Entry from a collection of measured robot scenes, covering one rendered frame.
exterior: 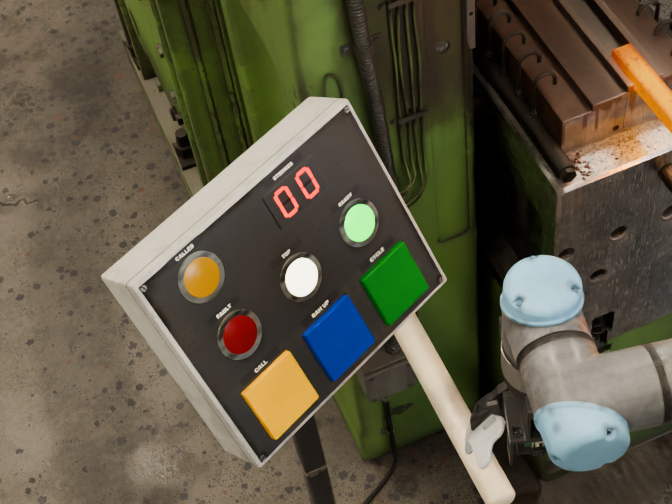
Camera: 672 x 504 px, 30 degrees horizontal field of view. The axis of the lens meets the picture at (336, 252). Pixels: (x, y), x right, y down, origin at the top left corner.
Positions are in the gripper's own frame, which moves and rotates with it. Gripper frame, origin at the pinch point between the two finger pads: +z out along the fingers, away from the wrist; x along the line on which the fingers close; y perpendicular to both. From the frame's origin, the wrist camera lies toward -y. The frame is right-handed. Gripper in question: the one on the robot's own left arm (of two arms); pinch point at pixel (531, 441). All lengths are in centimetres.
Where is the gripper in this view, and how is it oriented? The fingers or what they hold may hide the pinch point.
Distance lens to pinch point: 148.9
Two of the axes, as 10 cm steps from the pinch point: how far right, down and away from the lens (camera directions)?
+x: 9.9, -1.0, -0.5
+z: 1.0, 5.9, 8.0
